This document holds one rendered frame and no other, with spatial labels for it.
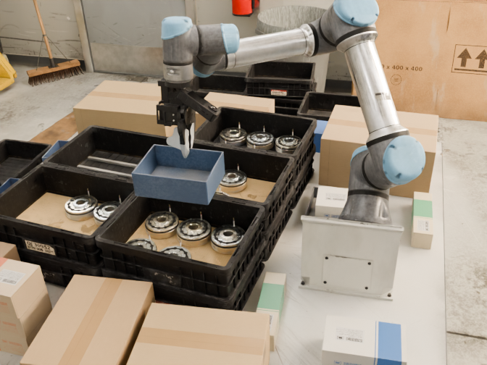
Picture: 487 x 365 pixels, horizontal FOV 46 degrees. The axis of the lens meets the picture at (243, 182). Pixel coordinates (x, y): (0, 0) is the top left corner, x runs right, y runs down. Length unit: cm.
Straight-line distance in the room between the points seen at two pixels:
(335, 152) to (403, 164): 63
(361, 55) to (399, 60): 280
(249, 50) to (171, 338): 79
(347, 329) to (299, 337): 16
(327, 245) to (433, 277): 38
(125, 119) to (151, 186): 94
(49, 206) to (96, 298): 53
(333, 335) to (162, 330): 42
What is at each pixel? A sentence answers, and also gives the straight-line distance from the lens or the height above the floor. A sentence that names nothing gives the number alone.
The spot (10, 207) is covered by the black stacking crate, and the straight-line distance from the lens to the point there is 193.
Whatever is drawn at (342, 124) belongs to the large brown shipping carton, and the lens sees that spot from 219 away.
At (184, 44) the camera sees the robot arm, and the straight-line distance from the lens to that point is 144.
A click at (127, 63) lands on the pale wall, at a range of 519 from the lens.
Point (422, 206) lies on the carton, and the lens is 202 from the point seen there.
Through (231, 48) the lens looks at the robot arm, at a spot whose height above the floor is 139.
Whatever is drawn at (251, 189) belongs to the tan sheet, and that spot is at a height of 83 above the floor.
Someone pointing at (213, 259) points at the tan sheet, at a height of 83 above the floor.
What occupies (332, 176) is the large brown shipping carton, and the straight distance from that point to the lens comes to 215.
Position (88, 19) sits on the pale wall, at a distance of 523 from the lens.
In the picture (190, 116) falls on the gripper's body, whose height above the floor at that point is 123.
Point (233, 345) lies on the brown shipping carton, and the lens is 136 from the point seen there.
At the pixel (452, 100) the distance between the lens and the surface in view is 442.
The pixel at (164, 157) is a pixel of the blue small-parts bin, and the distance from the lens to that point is 158.
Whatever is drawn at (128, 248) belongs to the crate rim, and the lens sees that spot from 155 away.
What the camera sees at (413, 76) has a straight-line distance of 439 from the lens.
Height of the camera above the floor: 188
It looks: 33 degrees down
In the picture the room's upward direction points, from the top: 2 degrees counter-clockwise
